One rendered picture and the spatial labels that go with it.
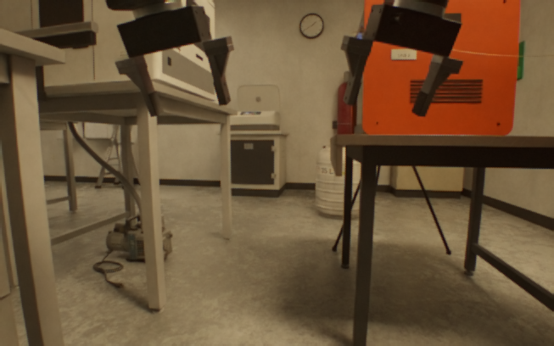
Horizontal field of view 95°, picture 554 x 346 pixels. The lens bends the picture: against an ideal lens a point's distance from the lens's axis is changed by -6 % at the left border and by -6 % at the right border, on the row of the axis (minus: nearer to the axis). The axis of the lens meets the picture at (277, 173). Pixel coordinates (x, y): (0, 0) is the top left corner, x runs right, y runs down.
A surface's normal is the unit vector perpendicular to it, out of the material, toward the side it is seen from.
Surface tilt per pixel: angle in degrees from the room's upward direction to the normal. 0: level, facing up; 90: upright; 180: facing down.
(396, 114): 90
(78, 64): 90
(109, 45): 90
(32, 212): 90
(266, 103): 105
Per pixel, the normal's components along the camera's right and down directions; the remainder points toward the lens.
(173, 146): -0.17, 0.11
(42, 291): 0.99, 0.02
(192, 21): -0.13, 0.50
